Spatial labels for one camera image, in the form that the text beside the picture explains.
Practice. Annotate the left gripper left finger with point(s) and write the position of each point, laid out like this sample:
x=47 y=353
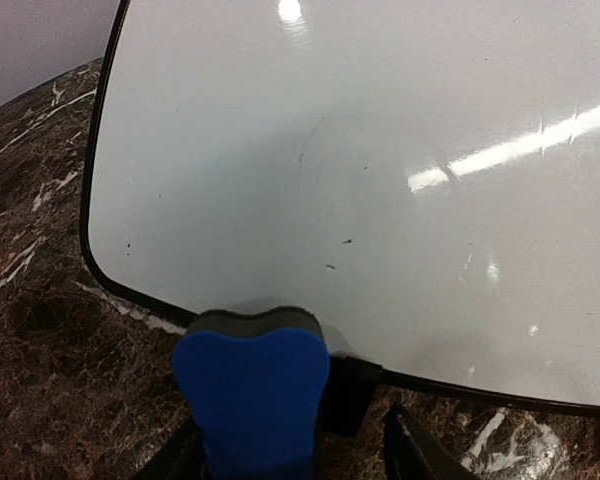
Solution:
x=180 y=458

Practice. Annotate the white whiteboard black frame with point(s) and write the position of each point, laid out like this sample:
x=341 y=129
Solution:
x=422 y=176

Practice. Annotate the blue whiteboard eraser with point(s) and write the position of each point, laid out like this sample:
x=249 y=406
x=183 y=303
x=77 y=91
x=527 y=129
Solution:
x=254 y=384

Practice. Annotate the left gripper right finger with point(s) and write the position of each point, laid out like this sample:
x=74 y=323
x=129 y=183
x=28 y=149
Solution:
x=412 y=452

